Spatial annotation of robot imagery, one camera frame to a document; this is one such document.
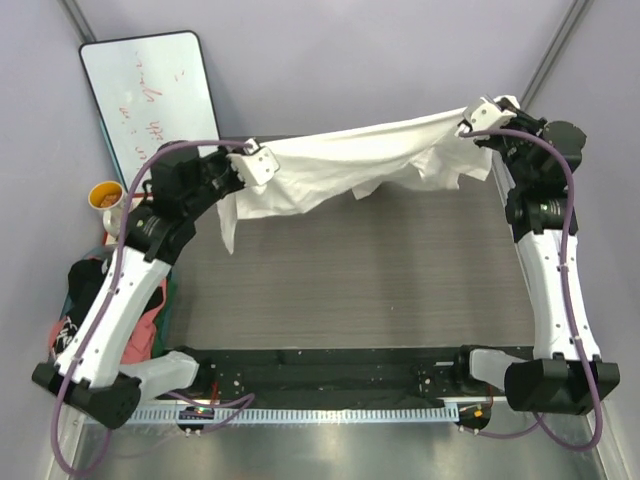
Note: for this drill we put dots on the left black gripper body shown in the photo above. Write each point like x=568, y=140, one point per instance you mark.
x=232, y=173

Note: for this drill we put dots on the yellow-lined floral mug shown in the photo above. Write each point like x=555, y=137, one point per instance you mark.
x=108, y=199

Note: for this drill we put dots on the right corner aluminium post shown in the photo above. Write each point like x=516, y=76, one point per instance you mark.
x=571, y=21

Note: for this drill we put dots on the slotted cable duct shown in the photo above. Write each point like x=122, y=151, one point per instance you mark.
x=187, y=415

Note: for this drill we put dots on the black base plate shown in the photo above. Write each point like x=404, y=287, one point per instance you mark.
x=348, y=376

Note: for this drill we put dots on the white dry-erase board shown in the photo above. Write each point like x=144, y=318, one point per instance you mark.
x=149, y=90

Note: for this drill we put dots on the white robot-print t-shirt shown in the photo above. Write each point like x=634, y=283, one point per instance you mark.
x=423, y=154

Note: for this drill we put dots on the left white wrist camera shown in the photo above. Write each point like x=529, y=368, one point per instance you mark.
x=255, y=164

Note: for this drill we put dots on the right aluminium frame rail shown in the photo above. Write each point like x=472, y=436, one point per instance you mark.
x=502, y=177

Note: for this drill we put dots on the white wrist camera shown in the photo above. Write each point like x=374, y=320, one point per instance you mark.
x=484, y=114
x=255, y=164

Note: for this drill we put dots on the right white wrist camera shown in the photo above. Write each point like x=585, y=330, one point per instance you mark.
x=484, y=114

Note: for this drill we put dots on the teal laundry basket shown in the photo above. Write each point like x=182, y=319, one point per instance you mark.
x=95, y=252

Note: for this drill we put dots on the corner aluminium post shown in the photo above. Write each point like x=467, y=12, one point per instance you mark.
x=571, y=21
x=78, y=20

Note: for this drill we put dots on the black floral-print t-shirt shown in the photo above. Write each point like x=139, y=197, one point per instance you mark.
x=85, y=279

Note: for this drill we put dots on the pink t-shirt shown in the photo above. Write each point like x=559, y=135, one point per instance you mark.
x=140, y=344

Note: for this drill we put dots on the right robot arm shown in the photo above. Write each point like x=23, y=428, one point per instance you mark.
x=566, y=372

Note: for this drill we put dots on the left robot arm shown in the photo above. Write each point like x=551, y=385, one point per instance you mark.
x=89, y=375

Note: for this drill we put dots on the left corner aluminium post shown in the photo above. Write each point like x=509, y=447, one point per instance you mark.
x=78, y=20

